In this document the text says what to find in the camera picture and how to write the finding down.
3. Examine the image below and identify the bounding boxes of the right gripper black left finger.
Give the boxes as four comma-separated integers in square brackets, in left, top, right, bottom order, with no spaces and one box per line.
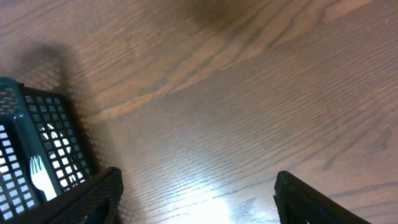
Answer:
[12,167,124,224]

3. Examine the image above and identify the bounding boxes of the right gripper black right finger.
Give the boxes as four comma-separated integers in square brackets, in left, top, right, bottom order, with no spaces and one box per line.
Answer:
[274,170,369,224]

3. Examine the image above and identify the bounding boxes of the white plastic utensil handle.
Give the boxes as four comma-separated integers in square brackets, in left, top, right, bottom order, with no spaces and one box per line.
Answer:
[29,155,57,201]

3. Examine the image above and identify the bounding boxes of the black perforated plastic basket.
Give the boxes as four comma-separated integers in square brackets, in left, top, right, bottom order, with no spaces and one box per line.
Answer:
[1,77,96,223]

